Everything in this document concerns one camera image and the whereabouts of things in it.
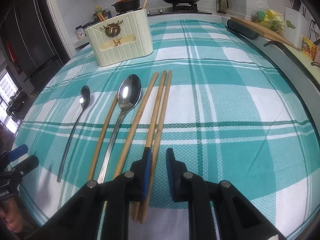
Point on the white knife holder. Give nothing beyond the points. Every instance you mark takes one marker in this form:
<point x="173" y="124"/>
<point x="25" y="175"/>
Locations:
<point x="296" y="23"/>

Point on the small steel spoon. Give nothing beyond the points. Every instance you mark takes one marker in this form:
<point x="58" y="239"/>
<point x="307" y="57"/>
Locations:
<point x="85" y="97"/>

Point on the cream utensil holder box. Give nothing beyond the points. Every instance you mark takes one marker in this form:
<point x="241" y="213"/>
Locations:
<point x="124" y="37"/>

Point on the black gas stove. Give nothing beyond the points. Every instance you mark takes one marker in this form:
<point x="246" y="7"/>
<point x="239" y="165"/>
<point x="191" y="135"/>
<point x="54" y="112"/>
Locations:
<point x="176" y="9"/>

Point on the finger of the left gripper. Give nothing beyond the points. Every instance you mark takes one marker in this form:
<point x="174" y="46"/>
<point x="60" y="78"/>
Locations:
<point x="26" y="166"/>
<point x="17" y="153"/>

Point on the black refrigerator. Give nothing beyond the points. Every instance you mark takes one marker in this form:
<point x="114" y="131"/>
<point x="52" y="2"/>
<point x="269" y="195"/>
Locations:
<point x="32" y="43"/>

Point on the large steel spoon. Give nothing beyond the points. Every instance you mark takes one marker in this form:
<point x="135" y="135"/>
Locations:
<point x="128" y="96"/>

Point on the clay pot orange lid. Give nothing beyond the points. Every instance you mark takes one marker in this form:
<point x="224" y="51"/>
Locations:
<point x="123" y="6"/>

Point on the wooden cutting board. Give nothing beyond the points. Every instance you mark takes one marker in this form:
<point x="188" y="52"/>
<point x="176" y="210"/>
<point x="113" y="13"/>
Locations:
<point x="263" y="31"/>

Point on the yellow seasoning packet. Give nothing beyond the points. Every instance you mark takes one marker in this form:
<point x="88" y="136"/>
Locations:
<point x="308" y="48"/>

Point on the chopstick in holder right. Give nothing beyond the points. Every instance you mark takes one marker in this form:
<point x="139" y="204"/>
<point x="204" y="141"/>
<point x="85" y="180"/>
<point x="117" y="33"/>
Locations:
<point x="145" y="4"/>

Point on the person left hand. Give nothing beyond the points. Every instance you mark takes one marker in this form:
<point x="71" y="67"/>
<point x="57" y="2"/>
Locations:
<point x="12" y="215"/>

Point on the sauce bottles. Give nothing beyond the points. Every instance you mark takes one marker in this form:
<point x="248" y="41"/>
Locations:
<point x="105" y="12"/>

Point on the dark wooden chopstick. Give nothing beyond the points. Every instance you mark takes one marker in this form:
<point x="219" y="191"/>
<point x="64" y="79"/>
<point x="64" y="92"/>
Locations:
<point x="100" y="140"/>

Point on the chopstick in holder left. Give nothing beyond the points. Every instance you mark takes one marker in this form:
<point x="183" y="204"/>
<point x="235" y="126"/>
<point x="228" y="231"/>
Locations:
<point x="101" y="18"/>

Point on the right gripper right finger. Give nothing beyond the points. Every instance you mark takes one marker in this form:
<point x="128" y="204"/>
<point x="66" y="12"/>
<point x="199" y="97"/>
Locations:
<point x="180" y="186"/>

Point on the bag of colourful sponges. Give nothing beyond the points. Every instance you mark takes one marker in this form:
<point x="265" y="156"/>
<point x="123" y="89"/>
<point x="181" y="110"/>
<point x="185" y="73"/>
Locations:
<point x="270" y="19"/>

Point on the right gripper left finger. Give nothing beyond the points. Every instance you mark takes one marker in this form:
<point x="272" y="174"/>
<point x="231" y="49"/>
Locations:
<point x="140" y="183"/>

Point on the chopstick in holder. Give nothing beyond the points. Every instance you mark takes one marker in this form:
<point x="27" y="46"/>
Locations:
<point x="145" y="4"/>
<point x="101" y="18"/>

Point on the teal plaid tablecloth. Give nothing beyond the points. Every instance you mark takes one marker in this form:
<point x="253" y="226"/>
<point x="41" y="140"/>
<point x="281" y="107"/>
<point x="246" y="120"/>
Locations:
<point x="231" y="114"/>

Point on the glass water jug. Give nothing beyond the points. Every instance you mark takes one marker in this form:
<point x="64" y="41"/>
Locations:
<point x="222" y="6"/>

